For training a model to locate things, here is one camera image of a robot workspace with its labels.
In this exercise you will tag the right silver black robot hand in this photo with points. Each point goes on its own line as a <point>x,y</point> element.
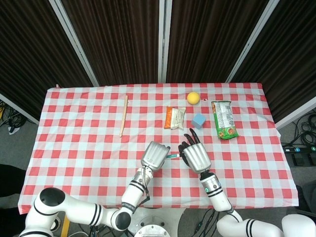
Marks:
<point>196,155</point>

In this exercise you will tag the red white checkered tablecloth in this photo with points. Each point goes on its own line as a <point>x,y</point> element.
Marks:
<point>158,138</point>

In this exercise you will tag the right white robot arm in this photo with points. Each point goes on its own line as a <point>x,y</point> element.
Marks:
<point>247,217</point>

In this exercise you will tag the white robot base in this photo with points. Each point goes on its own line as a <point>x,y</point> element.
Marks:
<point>158,225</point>

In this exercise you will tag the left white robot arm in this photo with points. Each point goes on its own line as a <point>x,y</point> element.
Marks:
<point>81,209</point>

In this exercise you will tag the black power strip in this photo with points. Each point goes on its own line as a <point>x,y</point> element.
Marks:
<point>298,149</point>

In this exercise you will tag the white green whiteboard marker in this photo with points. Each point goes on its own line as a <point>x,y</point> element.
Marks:
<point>173,156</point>

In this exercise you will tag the grey chair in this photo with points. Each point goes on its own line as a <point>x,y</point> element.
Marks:
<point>306,197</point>

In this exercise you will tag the blue foam cube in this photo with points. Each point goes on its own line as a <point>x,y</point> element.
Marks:
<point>198,121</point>

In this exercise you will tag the wooden stick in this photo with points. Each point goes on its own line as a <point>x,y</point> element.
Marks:
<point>123,116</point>

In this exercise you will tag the yellow ball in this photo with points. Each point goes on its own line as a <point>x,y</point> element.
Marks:
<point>193,98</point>

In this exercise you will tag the green snack bag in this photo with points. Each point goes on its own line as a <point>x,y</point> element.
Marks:
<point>224,119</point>

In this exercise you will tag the orange white snack packet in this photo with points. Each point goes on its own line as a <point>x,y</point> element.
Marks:
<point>174,118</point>

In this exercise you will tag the white partition frame post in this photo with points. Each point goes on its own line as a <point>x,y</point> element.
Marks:
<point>163,40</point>
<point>74,42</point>
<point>251,42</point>

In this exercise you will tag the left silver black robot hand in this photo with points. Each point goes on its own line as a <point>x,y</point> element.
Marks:
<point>155,155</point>

